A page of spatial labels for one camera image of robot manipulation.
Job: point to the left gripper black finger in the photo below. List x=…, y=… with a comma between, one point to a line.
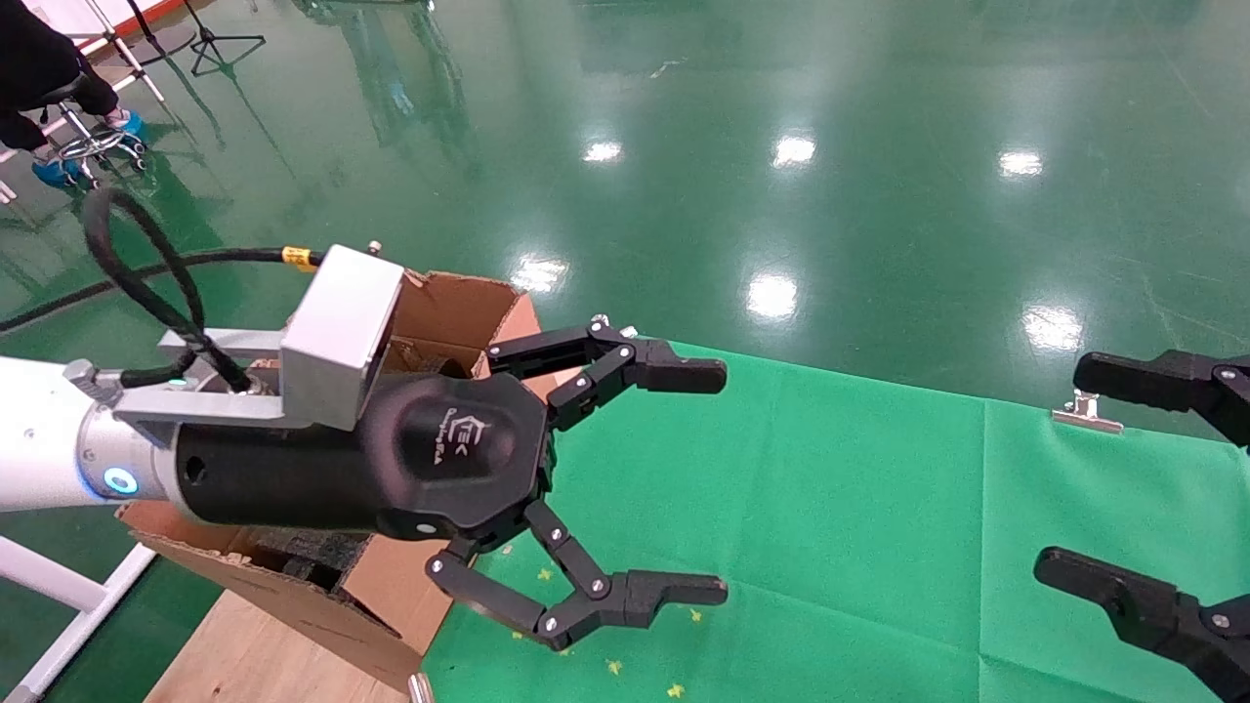
x=664, y=590
x=679, y=375

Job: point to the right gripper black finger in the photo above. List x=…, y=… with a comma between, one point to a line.
x=1143, y=379
x=1143, y=610

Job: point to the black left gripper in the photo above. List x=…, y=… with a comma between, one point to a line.
x=312, y=478

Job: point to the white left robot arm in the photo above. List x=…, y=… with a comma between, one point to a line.
x=39, y=434

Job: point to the large open cardboard carton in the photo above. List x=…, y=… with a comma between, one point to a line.
x=293, y=615

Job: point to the silver metal clip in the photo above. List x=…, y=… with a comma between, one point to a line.
x=1084, y=418
x=420, y=689

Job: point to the green table cloth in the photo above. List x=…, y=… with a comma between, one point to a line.
x=830, y=508

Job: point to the white metal rack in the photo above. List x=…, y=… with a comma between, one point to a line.
x=59, y=578

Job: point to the chrome wheeled stool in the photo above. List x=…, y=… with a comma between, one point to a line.
x=93, y=144

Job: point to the black tripod stand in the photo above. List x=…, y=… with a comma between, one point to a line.
x=208, y=39

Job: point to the seated person in black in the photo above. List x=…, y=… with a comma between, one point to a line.
x=29, y=59

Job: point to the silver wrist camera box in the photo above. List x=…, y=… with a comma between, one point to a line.
x=342, y=322

